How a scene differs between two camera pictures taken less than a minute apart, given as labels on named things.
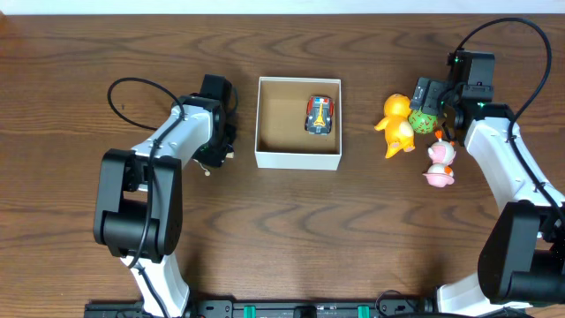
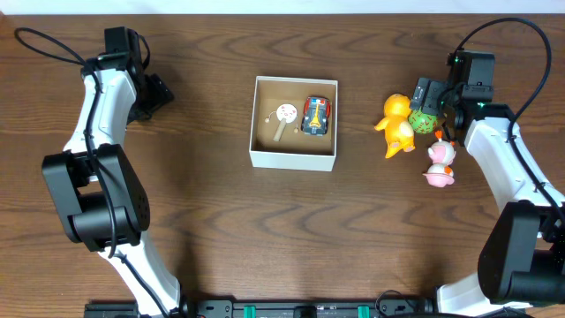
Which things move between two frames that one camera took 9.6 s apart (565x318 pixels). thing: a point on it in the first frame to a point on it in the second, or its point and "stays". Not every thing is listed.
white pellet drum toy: x=229 y=155 to x=288 y=114
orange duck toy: x=399 y=131 stays
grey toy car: x=320 y=110 stays
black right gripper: x=430 y=105 stays
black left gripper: x=228 y=144 to x=156 y=94
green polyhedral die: x=422 y=123 stays
